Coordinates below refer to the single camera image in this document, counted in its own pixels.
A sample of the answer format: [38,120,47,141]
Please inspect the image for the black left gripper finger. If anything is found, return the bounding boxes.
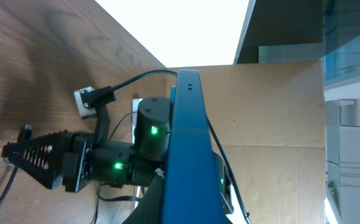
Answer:
[122,174,165,224]

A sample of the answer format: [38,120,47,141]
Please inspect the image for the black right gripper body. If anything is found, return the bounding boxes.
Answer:
[61,133,135,193]

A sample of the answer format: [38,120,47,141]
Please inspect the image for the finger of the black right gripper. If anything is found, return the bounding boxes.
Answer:
[2,129,73,190]

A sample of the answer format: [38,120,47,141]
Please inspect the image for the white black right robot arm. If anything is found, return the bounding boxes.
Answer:
[2,91,234,214]

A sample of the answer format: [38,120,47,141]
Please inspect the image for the brown cardboard panel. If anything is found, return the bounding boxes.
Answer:
[198,60,326,223]

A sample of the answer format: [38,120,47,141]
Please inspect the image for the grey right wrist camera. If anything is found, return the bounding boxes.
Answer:
[73,86,96,119]

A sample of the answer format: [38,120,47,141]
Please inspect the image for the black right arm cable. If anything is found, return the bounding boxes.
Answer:
[80,68,252,224]

